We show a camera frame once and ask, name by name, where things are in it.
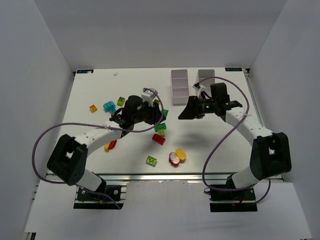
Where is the left white sorting container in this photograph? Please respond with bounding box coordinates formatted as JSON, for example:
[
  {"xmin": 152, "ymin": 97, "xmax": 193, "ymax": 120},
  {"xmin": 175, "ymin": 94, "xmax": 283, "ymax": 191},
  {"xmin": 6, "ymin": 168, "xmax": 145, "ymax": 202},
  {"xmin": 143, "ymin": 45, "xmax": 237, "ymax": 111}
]
[{"xmin": 170, "ymin": 69, "xmax": 189, "ymax": 105}]

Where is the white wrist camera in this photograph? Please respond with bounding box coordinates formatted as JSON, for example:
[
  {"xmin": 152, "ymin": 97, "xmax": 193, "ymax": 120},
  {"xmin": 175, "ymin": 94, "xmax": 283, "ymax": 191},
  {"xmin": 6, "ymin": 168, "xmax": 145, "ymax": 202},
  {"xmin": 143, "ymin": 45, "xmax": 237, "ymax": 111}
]
[
  {"xmin": 192, "ymin": 82, "xmax": 207, "ymax": 100},
  {"xmin": 141, "ymin": 88, "xmax": 158, "ymax": 107}
]

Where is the orange small lego brick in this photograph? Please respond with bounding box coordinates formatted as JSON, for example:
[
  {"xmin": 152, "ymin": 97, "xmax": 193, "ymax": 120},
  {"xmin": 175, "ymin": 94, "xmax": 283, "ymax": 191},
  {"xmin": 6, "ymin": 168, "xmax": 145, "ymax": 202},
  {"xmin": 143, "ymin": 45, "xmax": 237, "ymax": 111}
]
[{"xmin": 89, "ymin": 104, "xmax": 98, "ymax": 113}]

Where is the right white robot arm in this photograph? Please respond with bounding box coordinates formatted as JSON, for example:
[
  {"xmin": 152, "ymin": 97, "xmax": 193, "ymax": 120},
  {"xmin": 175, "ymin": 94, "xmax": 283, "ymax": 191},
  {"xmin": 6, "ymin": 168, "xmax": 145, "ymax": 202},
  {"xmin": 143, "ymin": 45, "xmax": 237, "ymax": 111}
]
[{"xmin": 178, "ymin": 83, "xmax": 292, "ymax": 192}]

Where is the cyan arched lego brick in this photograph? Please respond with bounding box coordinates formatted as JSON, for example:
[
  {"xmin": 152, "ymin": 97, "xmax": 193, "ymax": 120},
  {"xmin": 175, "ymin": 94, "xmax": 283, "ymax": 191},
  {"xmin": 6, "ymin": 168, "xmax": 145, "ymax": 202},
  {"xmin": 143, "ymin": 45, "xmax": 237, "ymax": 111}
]
[{"xmin": 103, "ymin": 101, "xmax": 116, "ymax": 114}]

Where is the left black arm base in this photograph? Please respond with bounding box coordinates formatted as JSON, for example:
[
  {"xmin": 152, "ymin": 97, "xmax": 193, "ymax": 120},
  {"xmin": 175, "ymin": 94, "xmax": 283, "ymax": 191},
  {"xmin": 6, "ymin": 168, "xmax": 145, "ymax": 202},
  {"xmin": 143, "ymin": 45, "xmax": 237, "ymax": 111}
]
[{"xmin": 73, "ymin": 184, "xmax": 127, "ymax": 210}]

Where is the red curved lego piece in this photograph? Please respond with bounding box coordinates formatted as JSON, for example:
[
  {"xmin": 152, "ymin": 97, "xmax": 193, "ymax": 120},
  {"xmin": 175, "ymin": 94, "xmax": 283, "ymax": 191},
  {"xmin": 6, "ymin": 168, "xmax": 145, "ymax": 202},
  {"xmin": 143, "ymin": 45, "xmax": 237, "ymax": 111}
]
[{"xmin": 108, "ymin": 140, "xmax": 117, "ymax": 150}]

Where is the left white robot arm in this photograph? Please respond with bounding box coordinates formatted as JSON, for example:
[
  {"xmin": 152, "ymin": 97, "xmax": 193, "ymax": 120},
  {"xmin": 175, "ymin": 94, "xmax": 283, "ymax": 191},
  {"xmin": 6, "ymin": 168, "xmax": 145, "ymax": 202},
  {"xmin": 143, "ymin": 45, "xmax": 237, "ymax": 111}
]
[{"xmin": 47, "ymin": 88, "xmax": 166, "ymax": 195}]

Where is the yellow oval lego piece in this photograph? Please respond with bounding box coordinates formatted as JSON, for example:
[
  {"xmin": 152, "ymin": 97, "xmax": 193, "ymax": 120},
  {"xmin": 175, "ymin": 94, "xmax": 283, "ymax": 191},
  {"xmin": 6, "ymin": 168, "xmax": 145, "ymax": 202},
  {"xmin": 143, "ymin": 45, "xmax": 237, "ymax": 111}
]
[{"xmin": 175, "ymin": 148, "xmax": 187, "ymax": 163}]

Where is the red flower lego piece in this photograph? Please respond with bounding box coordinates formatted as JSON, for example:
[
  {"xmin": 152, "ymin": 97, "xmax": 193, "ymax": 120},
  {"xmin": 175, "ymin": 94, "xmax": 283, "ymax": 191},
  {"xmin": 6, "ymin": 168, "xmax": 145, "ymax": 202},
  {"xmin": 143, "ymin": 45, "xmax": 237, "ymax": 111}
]
[{"xmin": 168, "ymin": 152, "xmax": 181, "ymax": 167}]

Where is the white sorting container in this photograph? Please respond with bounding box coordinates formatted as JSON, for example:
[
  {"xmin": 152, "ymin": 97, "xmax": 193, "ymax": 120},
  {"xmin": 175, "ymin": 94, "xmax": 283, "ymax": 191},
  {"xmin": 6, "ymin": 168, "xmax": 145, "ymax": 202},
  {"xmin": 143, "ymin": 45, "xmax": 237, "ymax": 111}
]
[
  {"xmin": 195, "ymin": 69, "xmax": 215, "ymax": 97},
  {"xmin": 170, "ymin": 69, "xmax": 189, "ymax": 105}
]

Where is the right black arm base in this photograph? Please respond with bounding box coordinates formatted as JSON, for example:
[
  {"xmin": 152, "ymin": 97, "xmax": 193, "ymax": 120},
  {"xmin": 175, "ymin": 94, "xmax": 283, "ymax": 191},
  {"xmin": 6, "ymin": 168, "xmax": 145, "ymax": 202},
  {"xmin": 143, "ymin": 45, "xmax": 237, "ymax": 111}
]
[{"xmin": 208, "ymin": 176, "xmax": 258, "ymax": 213}]

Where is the aluminium table rail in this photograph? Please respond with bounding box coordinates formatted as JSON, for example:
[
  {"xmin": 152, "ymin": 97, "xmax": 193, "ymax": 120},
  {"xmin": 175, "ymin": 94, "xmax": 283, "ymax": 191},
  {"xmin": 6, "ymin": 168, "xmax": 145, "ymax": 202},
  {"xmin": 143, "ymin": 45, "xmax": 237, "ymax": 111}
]
[{"xmin": 99, "ymin": 173, "xmax": 230, "ymax": 182}]

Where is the pale green 2x2 lego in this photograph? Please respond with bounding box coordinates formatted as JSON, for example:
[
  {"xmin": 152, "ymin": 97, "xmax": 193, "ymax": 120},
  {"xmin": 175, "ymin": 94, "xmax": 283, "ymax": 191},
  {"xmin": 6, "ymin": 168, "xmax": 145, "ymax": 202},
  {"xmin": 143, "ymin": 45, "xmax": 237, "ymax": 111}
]
[{"xmin": 158, "ymin": 129, "xmax": 166, "ymax": 137}]

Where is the yellow small lego brick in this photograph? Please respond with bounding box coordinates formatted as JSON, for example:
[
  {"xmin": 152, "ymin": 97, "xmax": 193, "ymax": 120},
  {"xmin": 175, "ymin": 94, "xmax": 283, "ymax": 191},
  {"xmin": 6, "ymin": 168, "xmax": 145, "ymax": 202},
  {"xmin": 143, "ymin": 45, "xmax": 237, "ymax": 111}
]
[{"xmin": 103, "ymin": 143, "xmax": 110, "ymax": 152}]

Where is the right white sorting container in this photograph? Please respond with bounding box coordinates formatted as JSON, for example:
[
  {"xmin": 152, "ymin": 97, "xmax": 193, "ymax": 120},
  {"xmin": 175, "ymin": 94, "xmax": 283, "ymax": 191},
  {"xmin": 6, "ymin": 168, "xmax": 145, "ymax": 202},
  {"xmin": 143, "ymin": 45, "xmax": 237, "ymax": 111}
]
[{"xmin": 195, "ymin": 69, "xmax": 215, "ymax": 97}]

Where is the olive square lego brick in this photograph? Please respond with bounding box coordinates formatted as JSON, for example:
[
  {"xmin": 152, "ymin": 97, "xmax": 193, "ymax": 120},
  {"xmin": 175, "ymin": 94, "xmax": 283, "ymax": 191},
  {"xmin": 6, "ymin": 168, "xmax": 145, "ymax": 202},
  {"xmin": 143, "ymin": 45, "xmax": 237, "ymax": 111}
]
[{"xmin": 117, "ymin": 97, "xmax": 126, "ymax": 107}]

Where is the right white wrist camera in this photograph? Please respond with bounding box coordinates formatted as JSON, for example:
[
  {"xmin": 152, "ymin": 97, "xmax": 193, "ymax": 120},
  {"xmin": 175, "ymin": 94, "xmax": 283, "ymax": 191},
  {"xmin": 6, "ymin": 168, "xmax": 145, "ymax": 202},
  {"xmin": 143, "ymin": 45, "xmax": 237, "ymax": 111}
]
[{"xmin": 192, "ymin": 82, "xmax": 207, "ymax": 100}]

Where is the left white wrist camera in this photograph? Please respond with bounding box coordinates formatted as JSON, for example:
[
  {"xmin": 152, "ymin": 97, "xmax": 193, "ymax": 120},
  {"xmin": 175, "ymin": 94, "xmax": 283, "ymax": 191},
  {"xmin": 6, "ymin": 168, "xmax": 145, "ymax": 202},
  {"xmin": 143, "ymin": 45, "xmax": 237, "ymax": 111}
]
[{"xmin": 141, "ymin": 88, "xmax": 158, "ymax": 107}]

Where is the red 2x3 lego brick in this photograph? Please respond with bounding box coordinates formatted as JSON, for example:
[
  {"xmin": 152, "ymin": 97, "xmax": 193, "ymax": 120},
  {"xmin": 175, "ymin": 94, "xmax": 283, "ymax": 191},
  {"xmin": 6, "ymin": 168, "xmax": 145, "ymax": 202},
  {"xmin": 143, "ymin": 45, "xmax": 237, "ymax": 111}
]
[{"xmin": 152, "ymin": 134, "xmax": 166, "ymax": 145}]

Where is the lime 2x2 lego brick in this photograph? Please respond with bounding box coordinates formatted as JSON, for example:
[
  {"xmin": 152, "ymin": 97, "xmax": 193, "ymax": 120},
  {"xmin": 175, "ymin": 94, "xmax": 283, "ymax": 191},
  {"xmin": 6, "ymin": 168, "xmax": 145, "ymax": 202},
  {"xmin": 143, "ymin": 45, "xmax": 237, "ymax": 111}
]
[{"xmin": 145, "ymin": 155, "xmax": 157, "ymax": 167}]

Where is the dark green 2x2 lego brick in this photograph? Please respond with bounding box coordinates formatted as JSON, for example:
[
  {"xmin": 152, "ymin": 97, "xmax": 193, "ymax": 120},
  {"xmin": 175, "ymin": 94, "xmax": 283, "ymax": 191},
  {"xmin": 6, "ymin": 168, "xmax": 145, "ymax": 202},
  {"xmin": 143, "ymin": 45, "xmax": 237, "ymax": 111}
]
[{"xmin": 163, "ymin": 109, "xmax": 169, "ymax": 118}]

